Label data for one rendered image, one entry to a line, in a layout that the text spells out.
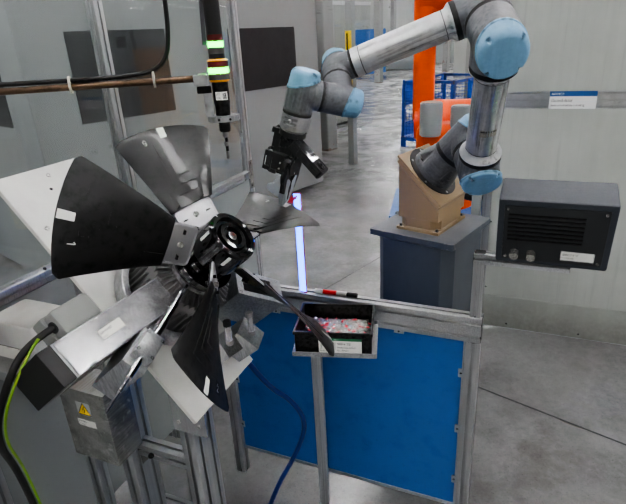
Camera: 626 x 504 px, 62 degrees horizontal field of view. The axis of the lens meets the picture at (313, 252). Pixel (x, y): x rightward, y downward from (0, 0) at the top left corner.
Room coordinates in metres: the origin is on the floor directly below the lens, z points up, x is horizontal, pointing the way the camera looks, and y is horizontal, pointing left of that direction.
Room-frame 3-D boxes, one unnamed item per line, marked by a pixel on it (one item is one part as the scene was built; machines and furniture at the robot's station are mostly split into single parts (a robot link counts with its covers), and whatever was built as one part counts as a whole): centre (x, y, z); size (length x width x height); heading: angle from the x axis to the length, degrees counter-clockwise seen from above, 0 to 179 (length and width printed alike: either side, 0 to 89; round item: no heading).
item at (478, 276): (1.29, -0.45, 0.96); 0.03 x 0.03 x 0.20; 66
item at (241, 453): (1.64, 0.33, 0.39); 0.04 x 0.04 x 0.78; 66
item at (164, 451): (1.14, 0.44, 0.56); 0.19 x 0.04 x 0.04; 66
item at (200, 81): (1.17, 0.19, 1.50); 0.09 x 0.07 x 0.10; 101
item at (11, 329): (1.24, 0.79, 0.92); 0.17 x 0.16 x 0.11; 66
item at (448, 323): (1.46, -0.06, 0.82); 0.90 x 0.04 x 0.08; 66
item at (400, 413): (1.46, -0.06, 0.45); 0.82 x 0.02 x 0.66; 66
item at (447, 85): (8.13, -2.17, 0.49); 1.27 x 0.88 x 0.98; 138
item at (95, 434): (1.11, 0.58, 0.73); 0.15 x 0.09 x 0.22; 66
